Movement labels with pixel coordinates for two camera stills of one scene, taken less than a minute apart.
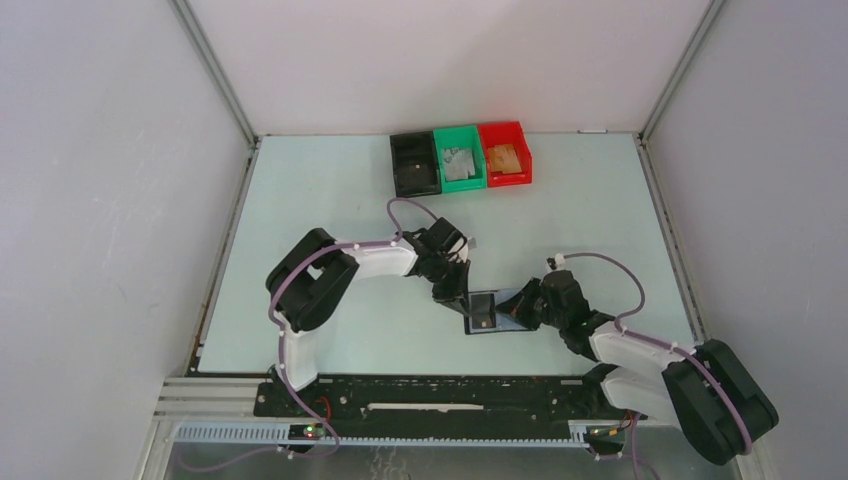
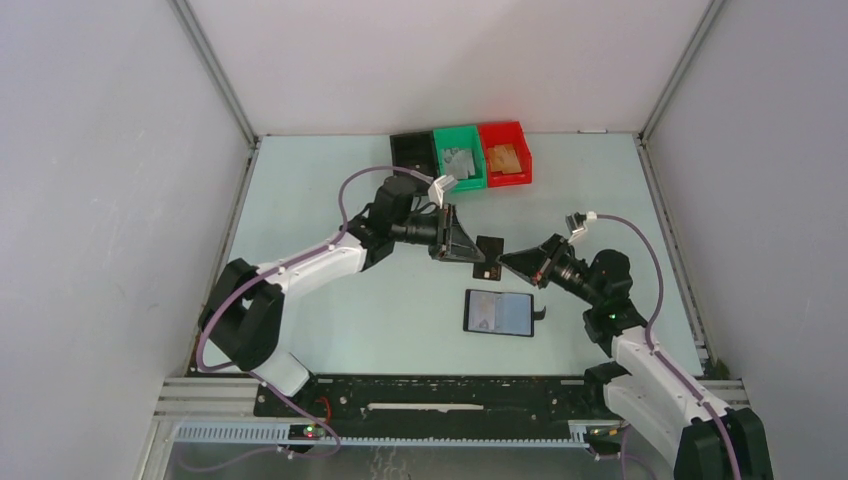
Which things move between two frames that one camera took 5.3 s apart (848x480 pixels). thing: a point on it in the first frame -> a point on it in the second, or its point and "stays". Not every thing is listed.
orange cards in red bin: (503, 158) stays
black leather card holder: (520, 312) stays
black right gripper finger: (520, 301) -> (535, 259)
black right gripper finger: (527, 316) -> (526, 262)
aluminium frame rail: (231, 407) stays
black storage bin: (415, 164) stays
